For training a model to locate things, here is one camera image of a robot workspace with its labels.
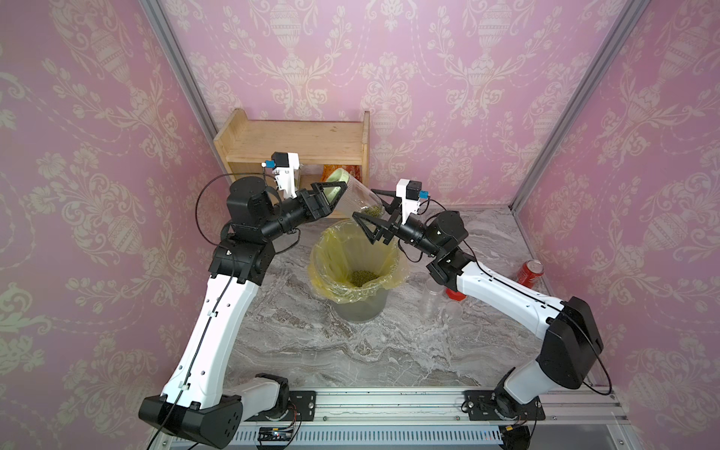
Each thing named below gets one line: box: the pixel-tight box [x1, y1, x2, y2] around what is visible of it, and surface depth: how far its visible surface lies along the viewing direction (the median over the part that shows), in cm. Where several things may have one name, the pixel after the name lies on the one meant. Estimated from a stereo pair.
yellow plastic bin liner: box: [308, 219, 410, 304], surface depth 76 cm
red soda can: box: [516, 258, 545, 289], surface depth 91 cm
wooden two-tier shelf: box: [212, 108, 371, 191], surface depth 81 cm
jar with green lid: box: [323, 167, 385, 218], surface depth 64 cm
